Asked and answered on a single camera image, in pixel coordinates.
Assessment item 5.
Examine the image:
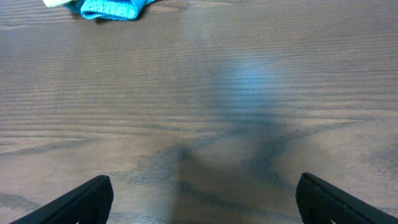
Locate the folded light green cloth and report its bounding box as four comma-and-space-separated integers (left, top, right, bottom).
43, 0, 74, 8

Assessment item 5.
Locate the folded blue cloth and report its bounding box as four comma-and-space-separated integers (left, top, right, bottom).
63, 0, 155, 21

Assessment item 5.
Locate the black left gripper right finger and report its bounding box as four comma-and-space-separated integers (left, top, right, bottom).
295, 172, 397, 224

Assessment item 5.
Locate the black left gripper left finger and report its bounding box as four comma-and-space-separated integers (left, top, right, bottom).
11, 175, 114, 224

